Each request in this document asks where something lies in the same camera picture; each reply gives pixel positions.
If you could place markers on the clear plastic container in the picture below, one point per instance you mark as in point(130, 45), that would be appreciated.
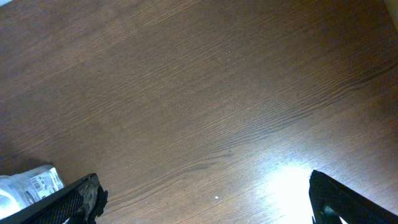
point(19, 191)

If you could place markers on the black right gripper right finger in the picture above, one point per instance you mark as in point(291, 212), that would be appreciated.
point(333, 202)

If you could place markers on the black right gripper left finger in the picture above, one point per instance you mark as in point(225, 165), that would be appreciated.
point(78, 203)

